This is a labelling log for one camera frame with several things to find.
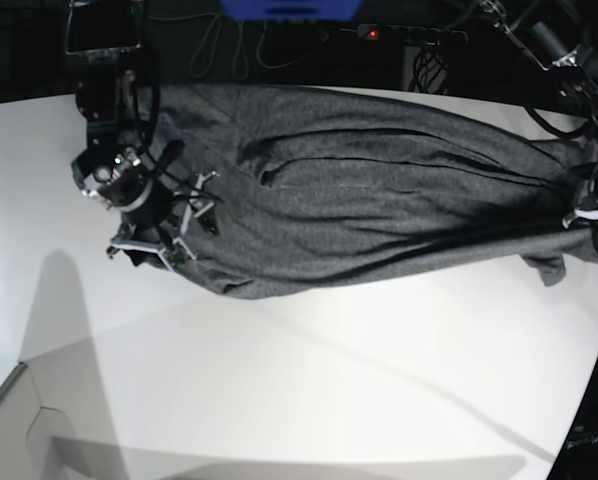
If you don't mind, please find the white table partition panel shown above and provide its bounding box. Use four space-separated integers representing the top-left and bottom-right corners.
0 363 129 479

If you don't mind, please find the black cable bundle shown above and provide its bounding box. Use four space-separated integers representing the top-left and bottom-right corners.
409 43 453 96

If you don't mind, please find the grey looped cable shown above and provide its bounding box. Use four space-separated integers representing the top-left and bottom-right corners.
187 19 330 79

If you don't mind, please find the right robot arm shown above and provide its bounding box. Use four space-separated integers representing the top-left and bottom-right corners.
64 1 220 275

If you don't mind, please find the black power strip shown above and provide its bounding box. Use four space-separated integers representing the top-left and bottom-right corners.
355 23 469 46

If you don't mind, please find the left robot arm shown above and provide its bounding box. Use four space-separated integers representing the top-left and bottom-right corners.
442 1 598 227

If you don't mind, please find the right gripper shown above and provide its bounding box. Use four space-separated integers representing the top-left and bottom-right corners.
106 171 222 273

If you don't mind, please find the grey t-shirt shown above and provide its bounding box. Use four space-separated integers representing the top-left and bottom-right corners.
151 84 598 299

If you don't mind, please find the blue box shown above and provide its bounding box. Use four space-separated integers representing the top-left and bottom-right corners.
220 0 361 21

